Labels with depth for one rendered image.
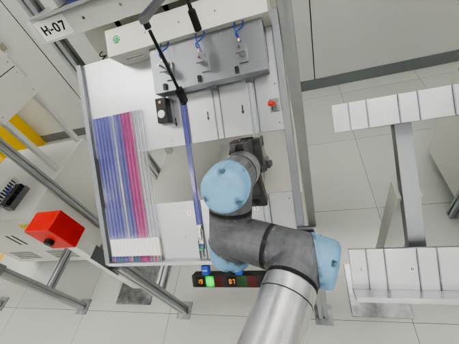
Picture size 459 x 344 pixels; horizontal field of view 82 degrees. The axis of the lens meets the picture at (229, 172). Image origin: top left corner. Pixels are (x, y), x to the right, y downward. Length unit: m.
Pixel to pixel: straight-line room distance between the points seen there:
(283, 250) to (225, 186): 0.13
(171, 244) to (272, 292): 0.60
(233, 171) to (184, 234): 0.54
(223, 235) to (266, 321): 0.15
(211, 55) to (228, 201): 0.50
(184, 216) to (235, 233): 0.46
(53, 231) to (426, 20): 2.74
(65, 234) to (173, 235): 0.59
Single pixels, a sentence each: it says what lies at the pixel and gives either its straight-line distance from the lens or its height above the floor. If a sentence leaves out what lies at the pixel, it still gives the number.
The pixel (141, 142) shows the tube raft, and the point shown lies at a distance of 0.92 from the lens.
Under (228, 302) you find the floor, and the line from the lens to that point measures 1.60.
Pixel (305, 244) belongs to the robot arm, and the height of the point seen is 1.10.
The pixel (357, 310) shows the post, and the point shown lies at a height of 0.01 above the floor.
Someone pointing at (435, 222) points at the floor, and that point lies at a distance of 1.79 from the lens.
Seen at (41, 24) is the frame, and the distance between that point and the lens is 1.08.
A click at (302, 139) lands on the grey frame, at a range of 1.14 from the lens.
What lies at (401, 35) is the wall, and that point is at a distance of 2.69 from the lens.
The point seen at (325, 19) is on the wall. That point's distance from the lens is 2.46.
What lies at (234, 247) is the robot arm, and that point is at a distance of 0.44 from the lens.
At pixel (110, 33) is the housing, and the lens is 0.97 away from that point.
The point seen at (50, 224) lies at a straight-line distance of 1.33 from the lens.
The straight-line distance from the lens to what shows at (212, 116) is 0.83.
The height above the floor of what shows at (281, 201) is 0.84.
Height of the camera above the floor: 1.47
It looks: 45 degrees down
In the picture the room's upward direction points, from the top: 24 degrees counter-clockwise
